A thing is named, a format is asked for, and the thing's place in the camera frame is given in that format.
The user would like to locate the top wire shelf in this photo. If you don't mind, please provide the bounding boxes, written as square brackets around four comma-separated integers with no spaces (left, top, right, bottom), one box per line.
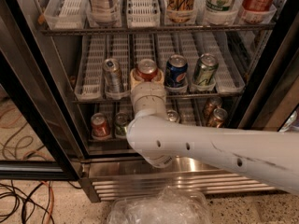
[40,22,275,36]

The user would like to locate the middle wire shelf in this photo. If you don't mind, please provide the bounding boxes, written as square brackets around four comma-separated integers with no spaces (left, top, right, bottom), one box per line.
[72,91,243,105]

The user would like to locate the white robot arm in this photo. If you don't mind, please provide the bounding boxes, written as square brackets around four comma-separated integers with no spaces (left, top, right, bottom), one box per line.
[126,81,299,194]

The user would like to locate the blue pepsi can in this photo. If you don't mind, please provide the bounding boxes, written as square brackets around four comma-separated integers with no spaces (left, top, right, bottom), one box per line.
[164,54,188,88]

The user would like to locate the red coke can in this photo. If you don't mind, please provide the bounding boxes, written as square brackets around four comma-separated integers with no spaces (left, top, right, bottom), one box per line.
[136,59,158,81]

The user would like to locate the gold striped can top shelf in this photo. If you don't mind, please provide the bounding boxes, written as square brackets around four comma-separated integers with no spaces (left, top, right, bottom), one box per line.
[166,0,194,23]

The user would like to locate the black floor cable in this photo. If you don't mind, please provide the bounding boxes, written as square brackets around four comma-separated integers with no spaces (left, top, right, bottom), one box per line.
[0,180,82,224]

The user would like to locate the silver can middle shelf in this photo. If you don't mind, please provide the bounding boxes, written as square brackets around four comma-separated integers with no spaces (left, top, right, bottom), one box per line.
[103,58,124,93]

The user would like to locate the stainless steel fridge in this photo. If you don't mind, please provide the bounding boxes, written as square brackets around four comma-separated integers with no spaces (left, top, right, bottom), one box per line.
[6,0,299,203]

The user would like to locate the brown can bottom rear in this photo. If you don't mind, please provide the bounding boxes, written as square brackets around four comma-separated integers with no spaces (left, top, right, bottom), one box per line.
[203,96,222,119]

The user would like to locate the clear plastic bag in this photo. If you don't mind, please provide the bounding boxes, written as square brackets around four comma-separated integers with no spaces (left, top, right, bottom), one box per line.
[107,187,212,224]

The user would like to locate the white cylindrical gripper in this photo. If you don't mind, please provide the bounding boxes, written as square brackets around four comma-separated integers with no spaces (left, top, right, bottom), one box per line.
[130,68,167,118]

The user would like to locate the green can bottom left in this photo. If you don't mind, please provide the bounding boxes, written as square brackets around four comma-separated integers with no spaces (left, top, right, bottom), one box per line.
[114,112,129,137]

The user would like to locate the glass fridge door left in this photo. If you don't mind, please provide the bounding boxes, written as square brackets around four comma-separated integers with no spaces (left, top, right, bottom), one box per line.
[0,0,84,180]

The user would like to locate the red can bottom shelf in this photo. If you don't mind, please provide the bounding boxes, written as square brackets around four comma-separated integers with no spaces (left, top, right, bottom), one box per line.
[91,113,110,138]

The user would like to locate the brown can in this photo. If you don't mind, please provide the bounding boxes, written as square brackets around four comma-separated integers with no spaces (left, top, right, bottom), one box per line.
[206,108,228,128]
[203,96,222,119]

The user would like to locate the green can bottom centre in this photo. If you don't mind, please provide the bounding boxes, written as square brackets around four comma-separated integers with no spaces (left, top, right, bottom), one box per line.
[167,109,180,122]

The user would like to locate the green can middle shelf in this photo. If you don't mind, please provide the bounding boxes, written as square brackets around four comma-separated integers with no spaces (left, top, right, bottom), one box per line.
[192,53,219,86]

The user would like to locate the green can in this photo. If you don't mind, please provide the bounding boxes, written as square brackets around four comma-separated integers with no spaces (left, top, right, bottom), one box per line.
[167,109,180,122]
[114,112,129,137]

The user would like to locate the brown can bottom front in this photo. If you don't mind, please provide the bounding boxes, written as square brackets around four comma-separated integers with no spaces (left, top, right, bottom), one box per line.
[206,108,228,128]

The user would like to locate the wire shelf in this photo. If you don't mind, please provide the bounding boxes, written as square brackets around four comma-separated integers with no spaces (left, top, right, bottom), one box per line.
[40,22,275,36]
[72,91,243,105]

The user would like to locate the orange floor cable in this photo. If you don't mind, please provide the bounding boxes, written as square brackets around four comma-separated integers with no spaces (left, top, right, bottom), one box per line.
[40,180,56,224]

